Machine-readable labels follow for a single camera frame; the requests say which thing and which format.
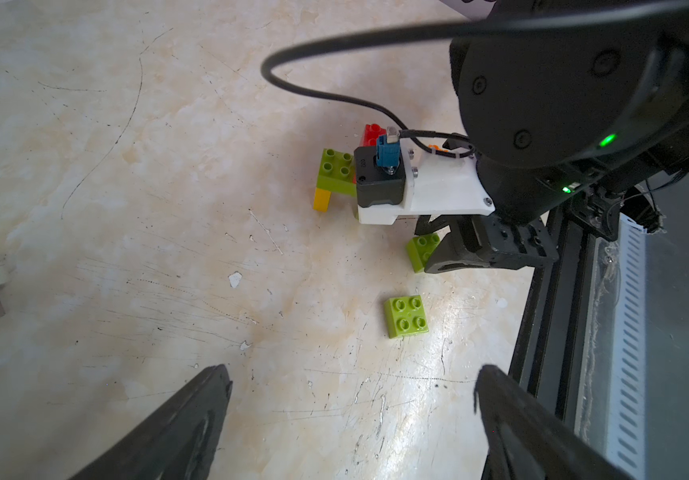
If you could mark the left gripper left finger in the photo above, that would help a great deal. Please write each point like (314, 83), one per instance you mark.
(177, 441)

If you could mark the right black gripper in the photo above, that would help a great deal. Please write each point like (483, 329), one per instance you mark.
(474, 241)

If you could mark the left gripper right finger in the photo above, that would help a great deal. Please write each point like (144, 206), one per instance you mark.
(526, 441)

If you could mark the red lego brick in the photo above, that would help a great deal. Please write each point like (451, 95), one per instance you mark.
(371, 135)

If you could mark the long green lego brick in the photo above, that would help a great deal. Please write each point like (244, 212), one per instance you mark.
(336, 173)

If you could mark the yellow lego brick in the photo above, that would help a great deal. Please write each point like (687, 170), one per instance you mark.
(321, 200)

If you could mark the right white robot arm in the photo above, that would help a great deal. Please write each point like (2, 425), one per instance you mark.
(565, 103)

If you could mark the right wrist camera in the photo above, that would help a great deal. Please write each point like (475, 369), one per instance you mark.
(425, 183)

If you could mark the white slotted cable duct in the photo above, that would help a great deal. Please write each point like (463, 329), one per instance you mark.
(626, 425)

